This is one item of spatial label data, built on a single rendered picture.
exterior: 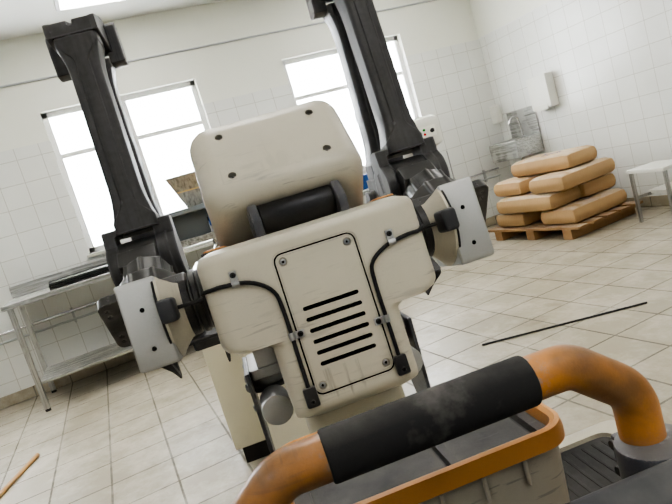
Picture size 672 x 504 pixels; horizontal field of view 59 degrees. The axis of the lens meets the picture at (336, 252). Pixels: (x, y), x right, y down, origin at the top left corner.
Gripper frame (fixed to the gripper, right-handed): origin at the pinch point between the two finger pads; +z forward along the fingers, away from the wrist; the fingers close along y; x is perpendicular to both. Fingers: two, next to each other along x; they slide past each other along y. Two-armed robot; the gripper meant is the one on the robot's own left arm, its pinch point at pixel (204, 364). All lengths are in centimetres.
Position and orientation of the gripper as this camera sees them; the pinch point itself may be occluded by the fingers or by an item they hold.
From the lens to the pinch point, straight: 120.2
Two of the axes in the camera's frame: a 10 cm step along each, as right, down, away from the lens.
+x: 3.0, 5.0, -8.1
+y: -9.4, 3.1, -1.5
